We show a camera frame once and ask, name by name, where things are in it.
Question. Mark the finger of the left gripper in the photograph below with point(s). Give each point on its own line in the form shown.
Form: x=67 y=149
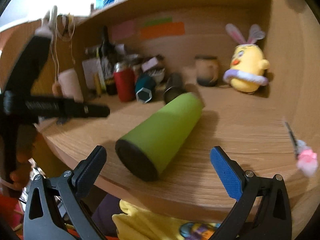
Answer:
x=50 y=107

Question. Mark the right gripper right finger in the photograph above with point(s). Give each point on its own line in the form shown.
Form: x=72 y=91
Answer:
x=262 y=209

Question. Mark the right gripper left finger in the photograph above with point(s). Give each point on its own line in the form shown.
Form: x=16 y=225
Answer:
x=42 y=219

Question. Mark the green cup black base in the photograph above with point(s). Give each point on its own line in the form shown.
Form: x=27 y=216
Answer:
x=147 y=150

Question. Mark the teal hexagonal cup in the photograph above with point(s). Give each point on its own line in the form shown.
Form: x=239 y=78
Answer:
x=145 y=88

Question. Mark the white fluffy pom-pom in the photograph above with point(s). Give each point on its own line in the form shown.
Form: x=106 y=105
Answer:
x=48 y=25

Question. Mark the white paper sheet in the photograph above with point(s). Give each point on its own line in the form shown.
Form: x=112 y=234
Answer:
x=90 y=68

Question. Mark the yellow cloth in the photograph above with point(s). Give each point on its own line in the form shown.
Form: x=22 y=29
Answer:
x=137 y=223

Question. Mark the dark wine bottle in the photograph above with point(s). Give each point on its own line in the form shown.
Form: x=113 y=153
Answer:
x=108 y=58

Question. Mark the teal plastic bottle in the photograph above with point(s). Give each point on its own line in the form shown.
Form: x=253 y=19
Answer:
x=99 y=4

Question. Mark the red thermos bottle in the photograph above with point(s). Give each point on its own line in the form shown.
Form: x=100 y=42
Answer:
x=125 y=82

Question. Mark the pink sticky note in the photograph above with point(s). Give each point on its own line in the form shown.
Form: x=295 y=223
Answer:
x=123 y=30

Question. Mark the white bowl with items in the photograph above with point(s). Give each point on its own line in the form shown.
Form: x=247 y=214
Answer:
x=157 y=74

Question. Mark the yellow chick plush toy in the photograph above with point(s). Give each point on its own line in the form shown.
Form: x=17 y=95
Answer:
x=248 y=63

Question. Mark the green sticky note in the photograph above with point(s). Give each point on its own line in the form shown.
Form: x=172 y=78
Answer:
x=157 y=21

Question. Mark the black cylindrical tumbler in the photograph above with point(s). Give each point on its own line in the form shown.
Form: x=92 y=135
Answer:
x=174 y=87

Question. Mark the orange sticky note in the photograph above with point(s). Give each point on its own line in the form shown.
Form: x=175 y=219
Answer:
x=162 y=30

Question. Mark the brown mug with lid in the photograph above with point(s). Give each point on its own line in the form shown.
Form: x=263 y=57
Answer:
x=207 y=70

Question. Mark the pink mug with handle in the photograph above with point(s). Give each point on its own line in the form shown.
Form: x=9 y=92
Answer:
x=68 y=86

